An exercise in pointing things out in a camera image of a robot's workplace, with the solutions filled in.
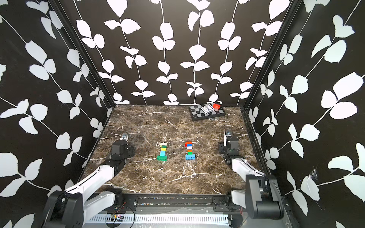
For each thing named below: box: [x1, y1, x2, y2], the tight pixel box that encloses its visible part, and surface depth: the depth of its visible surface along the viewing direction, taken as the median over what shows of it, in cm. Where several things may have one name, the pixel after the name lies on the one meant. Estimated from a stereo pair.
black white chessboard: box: [188, 103, 226, 122], surface depth 117 cm
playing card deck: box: [201, 104, 215, 114], surface depth 117 cm
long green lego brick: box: [156, 155, 168, 162], surface depth 91 cm
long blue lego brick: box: [185, 153, 196, 161], surface depth 92 cm
